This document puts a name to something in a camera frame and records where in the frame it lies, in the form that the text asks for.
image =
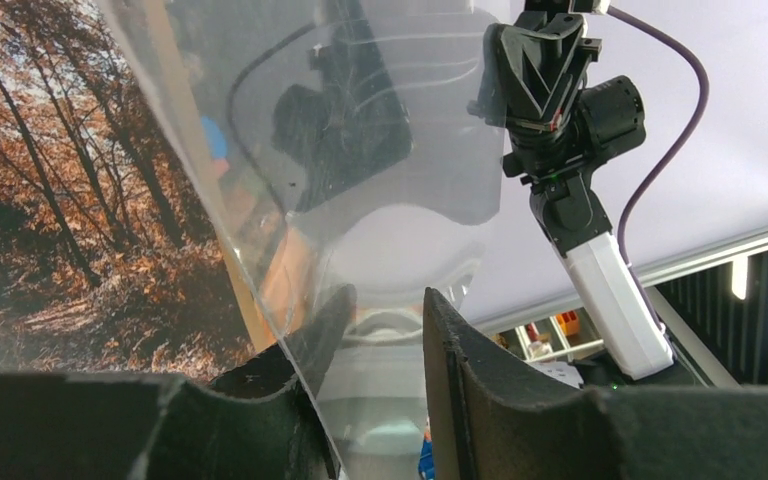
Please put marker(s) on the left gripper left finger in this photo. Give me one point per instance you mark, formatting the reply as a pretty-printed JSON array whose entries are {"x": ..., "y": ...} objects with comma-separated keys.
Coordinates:
[{"x": 256, "y": 421}]

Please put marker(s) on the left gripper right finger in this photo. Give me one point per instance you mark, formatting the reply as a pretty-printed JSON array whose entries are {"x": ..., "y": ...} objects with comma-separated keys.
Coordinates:
[{"x": 493, "y": 416}]

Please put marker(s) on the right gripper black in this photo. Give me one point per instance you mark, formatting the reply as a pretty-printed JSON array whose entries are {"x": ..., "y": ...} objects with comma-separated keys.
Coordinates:
[{"x": 534, "y": 86}]

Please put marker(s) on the clear acrylic sheet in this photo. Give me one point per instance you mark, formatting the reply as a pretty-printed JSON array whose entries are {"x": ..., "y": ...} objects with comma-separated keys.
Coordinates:
[{"x": 332, "y": 146}]

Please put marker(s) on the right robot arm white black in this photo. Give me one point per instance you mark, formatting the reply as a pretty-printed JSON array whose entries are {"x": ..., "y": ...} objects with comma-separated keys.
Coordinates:
[{"x": 594, "y": 255}]

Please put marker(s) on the autumn forest photo board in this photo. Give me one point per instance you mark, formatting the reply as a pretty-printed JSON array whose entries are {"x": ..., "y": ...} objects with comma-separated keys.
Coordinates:
[{"x": 108, "y": 260}]

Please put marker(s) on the white shelving unit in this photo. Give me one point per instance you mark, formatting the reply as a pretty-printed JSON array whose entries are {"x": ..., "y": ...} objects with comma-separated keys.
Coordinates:
[{"x": 565, "y": 337}]

